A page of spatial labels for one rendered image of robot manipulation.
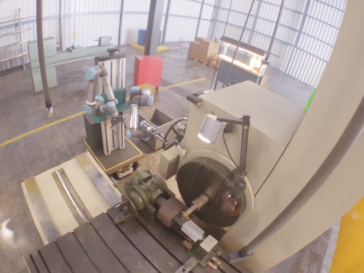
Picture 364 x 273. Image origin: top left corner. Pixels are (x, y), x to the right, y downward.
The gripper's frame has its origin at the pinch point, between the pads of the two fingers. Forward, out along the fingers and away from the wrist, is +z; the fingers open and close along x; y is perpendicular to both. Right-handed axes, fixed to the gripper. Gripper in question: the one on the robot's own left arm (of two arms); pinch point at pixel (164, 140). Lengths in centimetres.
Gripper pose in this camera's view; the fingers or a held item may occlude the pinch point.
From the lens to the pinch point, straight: 169.7
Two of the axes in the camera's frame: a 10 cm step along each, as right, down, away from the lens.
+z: 7.2, 5.1, -4.7
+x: 6.4, -2.3, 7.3
